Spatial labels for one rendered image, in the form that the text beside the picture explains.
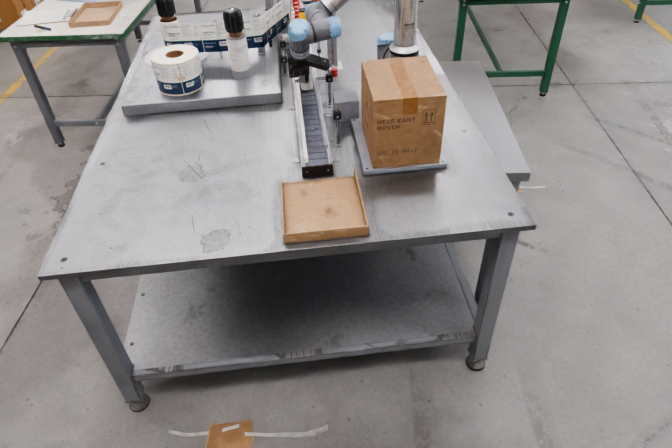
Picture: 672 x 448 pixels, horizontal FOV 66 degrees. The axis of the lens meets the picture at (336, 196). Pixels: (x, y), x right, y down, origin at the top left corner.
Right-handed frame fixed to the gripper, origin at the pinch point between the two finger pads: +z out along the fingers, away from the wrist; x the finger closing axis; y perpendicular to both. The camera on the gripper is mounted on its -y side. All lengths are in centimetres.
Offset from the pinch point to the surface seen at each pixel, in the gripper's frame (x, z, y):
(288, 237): 77, -35, 12
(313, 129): 28.2, -9.9, -0.1
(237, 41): -21.7, -1.3, 27.8
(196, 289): 74, 40, 56
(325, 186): 56, -21, -2
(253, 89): -3.5, 8.3, 23.2
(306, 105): 11.8, -0.4, 1.4
